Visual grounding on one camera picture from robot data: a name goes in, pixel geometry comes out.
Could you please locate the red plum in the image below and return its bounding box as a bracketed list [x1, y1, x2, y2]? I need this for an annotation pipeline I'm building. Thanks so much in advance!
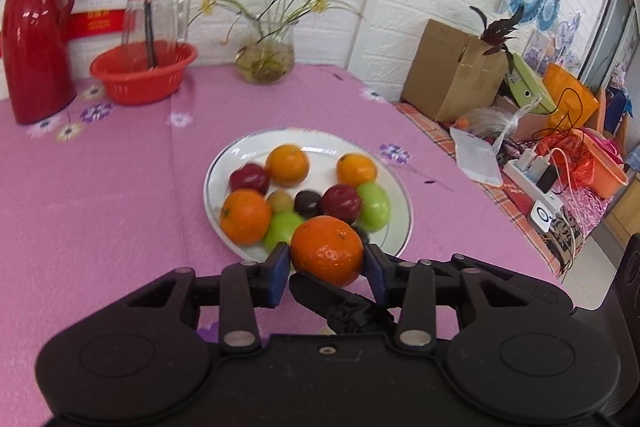
[320, 184, 361, 225]
[229, 162, 270, 195]

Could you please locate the white plastic bag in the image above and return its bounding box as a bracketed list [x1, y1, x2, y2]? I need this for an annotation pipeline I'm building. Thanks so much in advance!
[449, 96, 547, 178]

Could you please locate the dark plum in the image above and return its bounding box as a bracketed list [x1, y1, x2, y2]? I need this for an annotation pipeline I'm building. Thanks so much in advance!
[294, 190, 322, 220]

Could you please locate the green apple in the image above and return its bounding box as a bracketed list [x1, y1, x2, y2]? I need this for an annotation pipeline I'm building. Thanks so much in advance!
[356, 182, 390, 233]
[262, 210, 305, 254]

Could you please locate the red plastic basket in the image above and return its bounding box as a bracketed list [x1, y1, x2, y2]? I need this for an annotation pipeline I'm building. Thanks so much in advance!
[89, 42, 198, 106]

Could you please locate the cardboard box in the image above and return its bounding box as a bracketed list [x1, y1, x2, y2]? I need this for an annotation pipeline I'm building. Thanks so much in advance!
[400, 20, 508, 124]

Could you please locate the brown kiwi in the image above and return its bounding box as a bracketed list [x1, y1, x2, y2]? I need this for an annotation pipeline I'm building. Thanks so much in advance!
[267, 190, 295, 213]

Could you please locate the red thermos jug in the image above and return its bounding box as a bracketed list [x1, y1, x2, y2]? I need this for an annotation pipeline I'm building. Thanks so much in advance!
[1, 0, 76, 124]

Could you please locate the pink floral tablecloth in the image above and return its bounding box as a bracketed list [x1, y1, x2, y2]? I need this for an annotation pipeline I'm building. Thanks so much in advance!
[1, 65, 552, 426]

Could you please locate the green apple front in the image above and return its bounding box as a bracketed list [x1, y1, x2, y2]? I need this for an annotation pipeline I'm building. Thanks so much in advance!
[262, 210, 305, 254]

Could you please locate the glass pitcher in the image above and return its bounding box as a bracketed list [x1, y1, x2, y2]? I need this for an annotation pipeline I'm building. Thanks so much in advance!
[122, 0, 191, 72]

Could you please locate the white plate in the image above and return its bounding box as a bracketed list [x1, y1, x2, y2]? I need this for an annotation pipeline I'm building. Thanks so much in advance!
[202, 126, 414, 264]

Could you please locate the white power strip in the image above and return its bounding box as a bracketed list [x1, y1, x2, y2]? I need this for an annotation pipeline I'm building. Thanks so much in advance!
[502, 148, 563, 215]

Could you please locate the green box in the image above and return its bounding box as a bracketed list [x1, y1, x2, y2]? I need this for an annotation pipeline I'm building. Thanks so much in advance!
[506, 54, 556, 115]

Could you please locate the orange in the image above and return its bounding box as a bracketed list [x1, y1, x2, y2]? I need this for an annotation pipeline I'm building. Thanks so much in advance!
[219, 188, 272, 246]
[335, 153, 378, 187]
[265, 144, 310, 187]
[290, 216, 363, 287]

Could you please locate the plaid cloth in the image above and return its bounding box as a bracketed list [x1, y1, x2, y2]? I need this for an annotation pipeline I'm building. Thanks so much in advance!
[395, 103, 561, 277]

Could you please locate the dark purple plant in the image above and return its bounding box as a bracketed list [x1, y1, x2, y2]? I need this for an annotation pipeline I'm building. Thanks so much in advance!
[470, 4, 524, 56]

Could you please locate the orange plastic bin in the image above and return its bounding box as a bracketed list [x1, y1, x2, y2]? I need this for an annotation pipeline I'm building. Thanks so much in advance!
[572, 129, 628, 199]

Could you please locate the glass vase with plant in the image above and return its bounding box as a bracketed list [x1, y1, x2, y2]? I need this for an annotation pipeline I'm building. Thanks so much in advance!
[189, 0, 362, 86]

